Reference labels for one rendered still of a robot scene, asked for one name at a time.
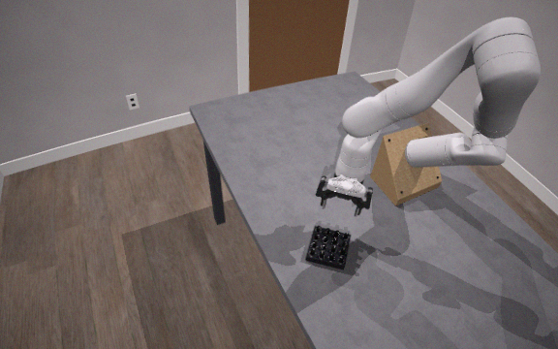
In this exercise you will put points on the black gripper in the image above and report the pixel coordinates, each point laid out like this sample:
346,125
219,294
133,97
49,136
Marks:
330,194

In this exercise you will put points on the black knob box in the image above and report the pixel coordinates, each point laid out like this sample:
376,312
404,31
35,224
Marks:
326,243

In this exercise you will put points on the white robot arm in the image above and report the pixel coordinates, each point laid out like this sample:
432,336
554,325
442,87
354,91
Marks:
508,70

